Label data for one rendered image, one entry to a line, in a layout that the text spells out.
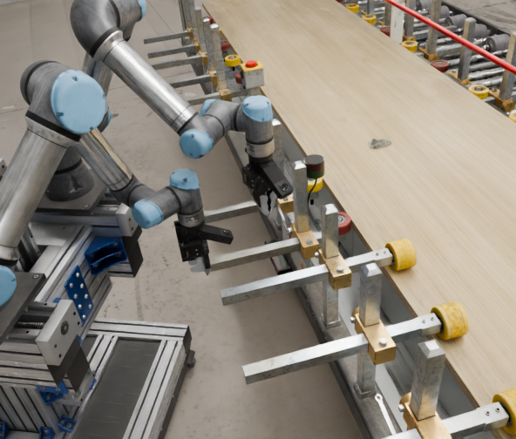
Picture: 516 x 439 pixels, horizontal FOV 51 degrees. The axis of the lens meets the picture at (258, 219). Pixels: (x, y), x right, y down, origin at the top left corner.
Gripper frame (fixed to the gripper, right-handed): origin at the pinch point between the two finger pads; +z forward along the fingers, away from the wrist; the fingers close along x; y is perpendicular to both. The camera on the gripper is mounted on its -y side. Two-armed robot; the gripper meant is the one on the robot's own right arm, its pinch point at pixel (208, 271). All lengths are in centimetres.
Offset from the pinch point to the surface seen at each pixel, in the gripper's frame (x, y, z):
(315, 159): -3.5, -36.0, -29.0
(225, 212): -23.6, -10.6, -3.3
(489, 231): 21, -80, -8
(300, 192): -2.2, -30.8, -19.9
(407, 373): 39, -47, 20
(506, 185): 3, -98, -8
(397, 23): -134, -127, -17
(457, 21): -161, -179, -3
